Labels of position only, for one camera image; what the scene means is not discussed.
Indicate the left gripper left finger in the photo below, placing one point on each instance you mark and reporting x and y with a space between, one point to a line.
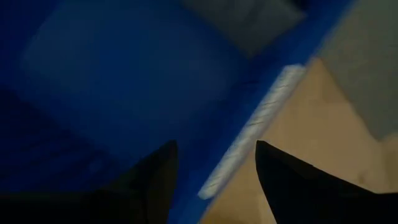
149 193

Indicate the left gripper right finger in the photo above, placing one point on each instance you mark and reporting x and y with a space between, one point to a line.
295 193

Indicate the white bin label strip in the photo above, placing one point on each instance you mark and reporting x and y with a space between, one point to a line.
258 124

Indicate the blue plastic bin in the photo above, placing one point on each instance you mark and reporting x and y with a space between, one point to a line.
124 77

